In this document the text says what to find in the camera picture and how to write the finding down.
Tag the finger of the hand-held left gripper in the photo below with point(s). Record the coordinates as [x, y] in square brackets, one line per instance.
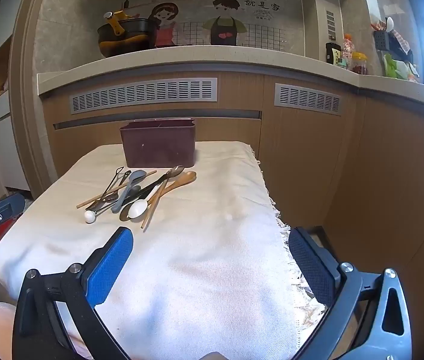
[9, 208]

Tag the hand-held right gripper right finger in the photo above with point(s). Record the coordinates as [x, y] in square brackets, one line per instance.
[311, 266]

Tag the clear bottle with orange cap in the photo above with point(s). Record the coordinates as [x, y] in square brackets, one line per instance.
[348, 48]

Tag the black round pan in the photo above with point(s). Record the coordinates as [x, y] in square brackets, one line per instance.
[142, 26]

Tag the shiny steel spoon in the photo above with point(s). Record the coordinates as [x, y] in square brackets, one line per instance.
[177, 170]

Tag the black canister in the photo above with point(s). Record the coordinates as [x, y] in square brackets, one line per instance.
[332, 53]

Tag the long grey vent grille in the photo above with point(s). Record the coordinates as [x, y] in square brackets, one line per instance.
[144, 95]

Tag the green and white packets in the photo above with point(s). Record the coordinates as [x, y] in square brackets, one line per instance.
[399, 69]

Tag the small white round scoop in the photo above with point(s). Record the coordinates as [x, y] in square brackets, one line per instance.
[90, 216]

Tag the wooden chopstick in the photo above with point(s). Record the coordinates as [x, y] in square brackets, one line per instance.
[149, 215]
[88, 202]

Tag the grey-blue silicone spoon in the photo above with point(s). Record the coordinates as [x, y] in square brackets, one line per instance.
[137, 175]

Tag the cream woven tablecloth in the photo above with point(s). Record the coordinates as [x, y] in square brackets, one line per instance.
[204, 240]

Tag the silver metal fork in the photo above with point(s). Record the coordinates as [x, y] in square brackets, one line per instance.
[95, 206]

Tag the white plastic spoon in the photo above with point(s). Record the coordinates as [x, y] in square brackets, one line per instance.
[137, 208]

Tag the yellow-lidded jar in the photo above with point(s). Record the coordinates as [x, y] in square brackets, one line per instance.
[359, 63]

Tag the white pipe casing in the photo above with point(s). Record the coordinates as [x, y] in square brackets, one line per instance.
[318, 15]

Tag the blue wall utensil rack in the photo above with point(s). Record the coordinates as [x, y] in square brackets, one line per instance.
[384, 41]

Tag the short grey vent grille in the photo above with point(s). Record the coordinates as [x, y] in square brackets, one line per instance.
[307, 98]

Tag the purple plastic utensil holder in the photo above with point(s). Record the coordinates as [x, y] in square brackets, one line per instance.
[157, 144]

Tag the white shelf cabinet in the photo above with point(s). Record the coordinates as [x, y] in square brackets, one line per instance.
[1, 120]

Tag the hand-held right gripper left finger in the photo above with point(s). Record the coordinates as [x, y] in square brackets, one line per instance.
[110, 266]

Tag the black metal spoon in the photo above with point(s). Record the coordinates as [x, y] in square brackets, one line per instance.
[127, 174]

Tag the black and yellow wok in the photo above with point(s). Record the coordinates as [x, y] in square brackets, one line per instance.
[122, 47]

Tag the wooden spoon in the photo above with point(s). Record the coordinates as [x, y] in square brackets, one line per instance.
[187, 177]

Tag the cartoon couple wall sticker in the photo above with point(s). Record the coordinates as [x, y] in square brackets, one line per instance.
[227, 15]

